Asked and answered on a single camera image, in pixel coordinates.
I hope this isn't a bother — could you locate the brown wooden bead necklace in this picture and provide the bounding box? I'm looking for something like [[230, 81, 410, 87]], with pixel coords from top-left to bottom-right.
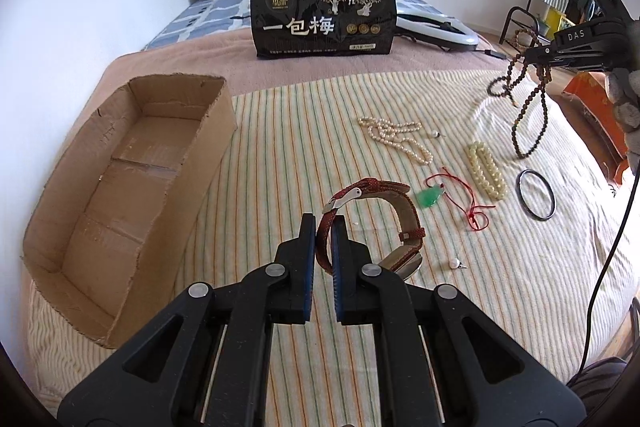
[[487, 27, 554, 160]]

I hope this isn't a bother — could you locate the brown leather wristwatch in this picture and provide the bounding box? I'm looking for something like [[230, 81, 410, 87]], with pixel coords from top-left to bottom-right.
[[314, 178, 426, 280]]

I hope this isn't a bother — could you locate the cream bead bracelet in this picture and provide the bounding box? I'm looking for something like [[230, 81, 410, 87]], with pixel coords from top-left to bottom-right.
[[466, 141, 509, 202]]

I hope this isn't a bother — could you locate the black bangle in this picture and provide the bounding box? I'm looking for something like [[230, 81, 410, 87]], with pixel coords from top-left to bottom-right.
[[515, 169, 556, 222]]

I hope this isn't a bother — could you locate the green pendant red cord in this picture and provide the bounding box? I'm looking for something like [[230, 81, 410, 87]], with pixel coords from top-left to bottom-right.
[[418, 166, 497, 232]]

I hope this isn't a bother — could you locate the white pearl necklace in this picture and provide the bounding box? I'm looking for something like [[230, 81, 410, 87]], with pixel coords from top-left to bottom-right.
[[357, 116, 434, 166]]

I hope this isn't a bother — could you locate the gloved right hand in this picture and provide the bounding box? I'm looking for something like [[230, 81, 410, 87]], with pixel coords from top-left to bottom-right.
[[605, 68, 640, 174]]

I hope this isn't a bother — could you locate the yellow box on rack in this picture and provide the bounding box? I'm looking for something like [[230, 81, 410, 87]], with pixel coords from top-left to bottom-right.
[[544, 6, 575, 40]]

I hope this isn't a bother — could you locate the orange cloth covered table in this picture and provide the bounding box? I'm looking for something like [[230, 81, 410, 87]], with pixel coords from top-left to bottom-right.
[[563, 72, 628, 176]]

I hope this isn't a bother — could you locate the brown cardboard box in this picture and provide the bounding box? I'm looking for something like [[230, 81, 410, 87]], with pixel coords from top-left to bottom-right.
[[23, 74, 236, 348]]

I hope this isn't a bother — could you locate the black snack bag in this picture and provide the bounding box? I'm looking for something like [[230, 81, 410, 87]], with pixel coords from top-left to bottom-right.
[[250, 0, 397, 60]]

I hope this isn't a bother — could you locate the brown bed cover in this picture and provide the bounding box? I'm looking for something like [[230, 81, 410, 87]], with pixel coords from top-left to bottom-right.
[[78, 29, 506, 121]]

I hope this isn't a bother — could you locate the blue checkered bed sheet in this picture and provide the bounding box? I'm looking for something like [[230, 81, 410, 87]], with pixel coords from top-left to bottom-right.
[[146, 0, 442, 50]]

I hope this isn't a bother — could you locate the white ring light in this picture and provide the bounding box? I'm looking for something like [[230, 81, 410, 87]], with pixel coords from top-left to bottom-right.
[[395, 12, 480, 51]]

